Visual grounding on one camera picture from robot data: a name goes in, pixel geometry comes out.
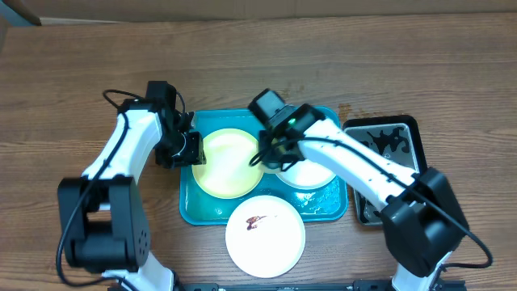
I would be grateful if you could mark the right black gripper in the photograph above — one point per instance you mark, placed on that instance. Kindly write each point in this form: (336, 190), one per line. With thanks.
(271, 156)

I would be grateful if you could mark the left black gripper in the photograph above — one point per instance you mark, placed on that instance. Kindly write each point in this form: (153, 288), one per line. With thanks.
(195, 155)

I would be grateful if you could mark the yellow-green plate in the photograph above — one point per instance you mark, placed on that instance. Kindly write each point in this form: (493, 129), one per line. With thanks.
(227, 173)

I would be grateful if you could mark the white plate front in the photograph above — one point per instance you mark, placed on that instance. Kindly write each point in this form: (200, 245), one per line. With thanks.
(265, 236)

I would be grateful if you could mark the white plate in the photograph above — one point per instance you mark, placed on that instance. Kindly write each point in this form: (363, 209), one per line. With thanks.
(306, 175)
(265, 236)

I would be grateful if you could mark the yellow green sponge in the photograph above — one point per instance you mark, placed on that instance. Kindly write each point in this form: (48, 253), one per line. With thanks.
(271, 157)

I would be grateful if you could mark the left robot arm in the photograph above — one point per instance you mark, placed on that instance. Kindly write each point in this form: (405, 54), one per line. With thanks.
(104, 229)

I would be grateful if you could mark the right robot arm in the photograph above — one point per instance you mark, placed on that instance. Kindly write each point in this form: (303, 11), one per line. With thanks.
(421, 218)

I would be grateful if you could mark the teal plastic tray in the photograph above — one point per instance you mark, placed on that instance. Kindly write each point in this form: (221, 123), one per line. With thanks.
(327, 203)

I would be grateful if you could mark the black water tray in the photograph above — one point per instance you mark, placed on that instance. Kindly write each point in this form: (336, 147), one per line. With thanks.
(396, 138)

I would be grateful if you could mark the white plate right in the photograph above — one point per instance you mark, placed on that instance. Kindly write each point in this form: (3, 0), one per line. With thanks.
(306, 175)

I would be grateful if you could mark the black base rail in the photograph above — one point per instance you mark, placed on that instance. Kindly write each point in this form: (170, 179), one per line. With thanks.
(358, 285)

